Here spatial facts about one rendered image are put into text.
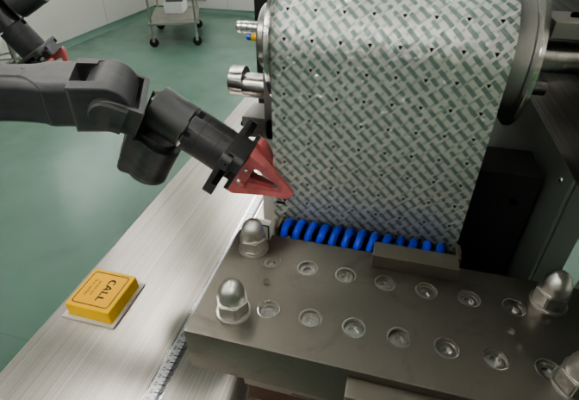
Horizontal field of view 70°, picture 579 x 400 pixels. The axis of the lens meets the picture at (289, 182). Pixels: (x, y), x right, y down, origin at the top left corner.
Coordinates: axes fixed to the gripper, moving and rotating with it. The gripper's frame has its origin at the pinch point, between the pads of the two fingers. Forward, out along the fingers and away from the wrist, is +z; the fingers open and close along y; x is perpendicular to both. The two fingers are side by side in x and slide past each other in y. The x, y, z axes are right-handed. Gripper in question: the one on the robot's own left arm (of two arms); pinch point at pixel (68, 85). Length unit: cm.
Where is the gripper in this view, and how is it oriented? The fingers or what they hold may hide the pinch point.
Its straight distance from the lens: 105.6
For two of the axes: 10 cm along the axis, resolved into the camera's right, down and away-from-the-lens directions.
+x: -8.6, 4.8, 1.7
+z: 4.9, 6.8, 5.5
